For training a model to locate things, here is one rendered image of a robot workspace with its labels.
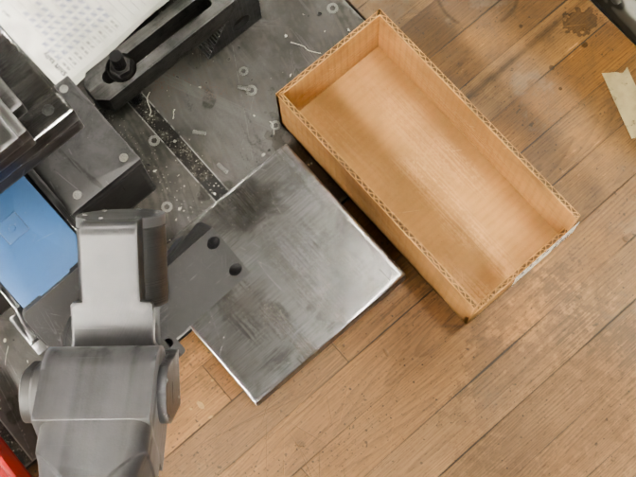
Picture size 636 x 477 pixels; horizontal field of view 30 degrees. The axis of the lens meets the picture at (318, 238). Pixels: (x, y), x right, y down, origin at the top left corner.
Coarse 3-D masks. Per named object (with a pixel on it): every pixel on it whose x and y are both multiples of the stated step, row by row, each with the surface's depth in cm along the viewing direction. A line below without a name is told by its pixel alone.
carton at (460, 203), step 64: (320, 64) 102; (384, 64) 109; (320, 128) 108; (384, 128) 107; (448, 128) 107; (384, 192) 106; (448, 192) 106; (512, 192) 106; (448, 256) 104; (512, 256) 104
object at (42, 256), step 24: (24, 192) 98; (0, 216) 97; (24, 216) 97; (48, 216) 97; (0, 240) 97; (24, 240) 97; (48, 240) 97; (72, 240) 97; (0, 264) 96; (24, 264) 96; (48, 264) 96; (72, 264) 96; (24, 288) 96; (48, 288) 96
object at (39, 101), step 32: (0, 32) 85; (0, 64) 85; (32, 64) 84; (0, 96) 82; (32, 96) 84; (0, 128) 79; (32, 128) 83; (64, 128) 85; (0, 160) 79; (32, 160) 85; (0, 192) 86
